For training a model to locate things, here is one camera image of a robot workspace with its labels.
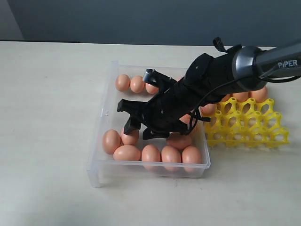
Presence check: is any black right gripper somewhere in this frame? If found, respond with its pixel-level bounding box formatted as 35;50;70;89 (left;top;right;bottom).
117;54;235;139

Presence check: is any brown egg third row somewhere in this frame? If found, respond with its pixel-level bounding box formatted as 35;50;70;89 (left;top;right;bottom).
200;104;216;116

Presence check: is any brown egg fourth row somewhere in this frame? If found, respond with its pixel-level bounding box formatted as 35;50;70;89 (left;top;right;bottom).
232;92;249;102
221;94;231;102
179;114;196;129

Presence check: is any yellow plastic egg tray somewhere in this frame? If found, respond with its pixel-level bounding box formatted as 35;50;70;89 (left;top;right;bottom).
204;97;289;148

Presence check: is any brown egg fifth row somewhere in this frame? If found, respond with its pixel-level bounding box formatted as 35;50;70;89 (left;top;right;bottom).
166;133;192;150
102;129;121;154
120;129;139;145
251;87;268;103

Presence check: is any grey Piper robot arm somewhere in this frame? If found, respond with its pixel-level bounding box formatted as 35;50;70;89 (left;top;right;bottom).
117;37;301;140

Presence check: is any brown egg top row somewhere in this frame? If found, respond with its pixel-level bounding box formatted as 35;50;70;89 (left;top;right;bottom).
115;74;130;92
145;83;158;94
130;75;145;94

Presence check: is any brown egg front row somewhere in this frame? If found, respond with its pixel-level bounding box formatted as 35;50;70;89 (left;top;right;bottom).
113;145;141;161
141;144;161;162
182;145;202;174
161;145;182;163

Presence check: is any clear plastic egg box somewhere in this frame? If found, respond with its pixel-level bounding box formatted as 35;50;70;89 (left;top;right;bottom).
86;61;212;189

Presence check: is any black cable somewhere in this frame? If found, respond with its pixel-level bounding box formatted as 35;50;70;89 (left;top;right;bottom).
183;36;273;136

